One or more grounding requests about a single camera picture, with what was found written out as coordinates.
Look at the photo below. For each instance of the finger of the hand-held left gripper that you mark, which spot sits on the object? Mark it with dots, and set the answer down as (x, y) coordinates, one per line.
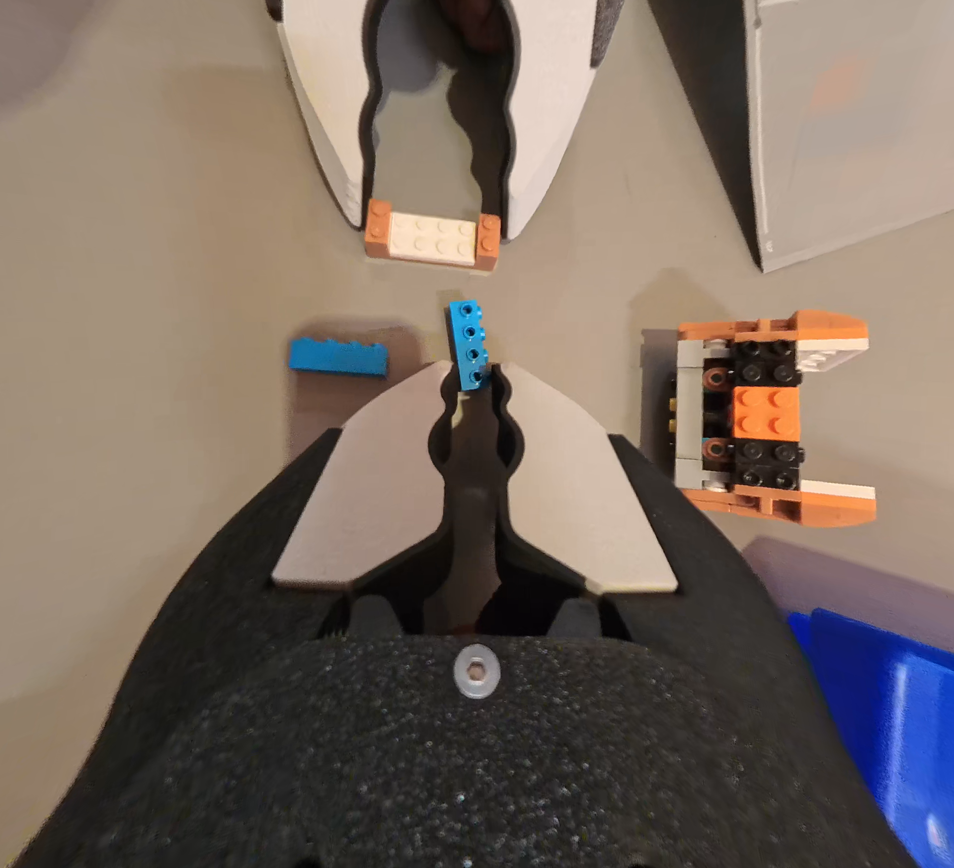
(555, 26)
(328, 26)

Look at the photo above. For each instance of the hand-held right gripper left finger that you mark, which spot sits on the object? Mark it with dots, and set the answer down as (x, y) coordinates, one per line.
(358, 503)

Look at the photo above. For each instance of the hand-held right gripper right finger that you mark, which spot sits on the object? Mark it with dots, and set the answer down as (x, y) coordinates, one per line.
(589, 510)

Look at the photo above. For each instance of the small blue brick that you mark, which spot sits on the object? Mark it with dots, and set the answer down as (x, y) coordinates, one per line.
(339, 357)

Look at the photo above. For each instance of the long blue brick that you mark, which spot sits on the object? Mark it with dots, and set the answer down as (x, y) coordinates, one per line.
(469, 346)

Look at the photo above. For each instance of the brown toy brick model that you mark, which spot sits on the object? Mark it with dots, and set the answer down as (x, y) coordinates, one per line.
(768, 421)

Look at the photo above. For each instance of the brown plate piece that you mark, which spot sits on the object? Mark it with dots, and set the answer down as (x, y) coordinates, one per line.
(488, 238)

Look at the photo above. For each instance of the white studded plate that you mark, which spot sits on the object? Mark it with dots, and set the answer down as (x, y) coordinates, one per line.
(432, 234)

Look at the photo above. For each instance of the long orange studded plate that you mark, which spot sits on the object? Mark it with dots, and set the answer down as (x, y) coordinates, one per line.
(432, 266)

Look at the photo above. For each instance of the grey instruction booklet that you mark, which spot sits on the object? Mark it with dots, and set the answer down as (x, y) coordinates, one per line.
(842, 137)

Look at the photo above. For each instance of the blue plastic bin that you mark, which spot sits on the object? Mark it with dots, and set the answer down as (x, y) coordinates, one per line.
(887, 719)

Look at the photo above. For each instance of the grey desk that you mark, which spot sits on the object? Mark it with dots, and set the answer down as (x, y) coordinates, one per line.
(149, 287)

